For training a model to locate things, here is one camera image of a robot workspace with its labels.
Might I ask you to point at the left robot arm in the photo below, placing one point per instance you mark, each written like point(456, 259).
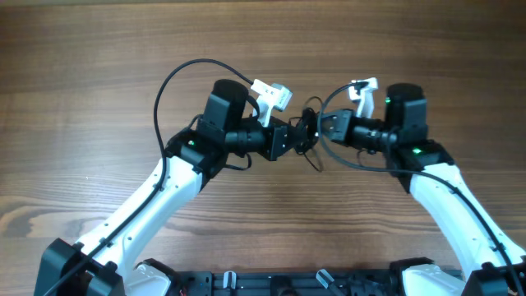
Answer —
point(103, 261)

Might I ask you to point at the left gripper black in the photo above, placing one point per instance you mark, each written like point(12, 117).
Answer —
point(278, 142)

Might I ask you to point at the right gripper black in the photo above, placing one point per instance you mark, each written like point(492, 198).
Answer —
point(339, 126)

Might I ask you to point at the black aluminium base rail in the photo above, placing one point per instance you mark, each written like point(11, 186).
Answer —
point(230, 283)

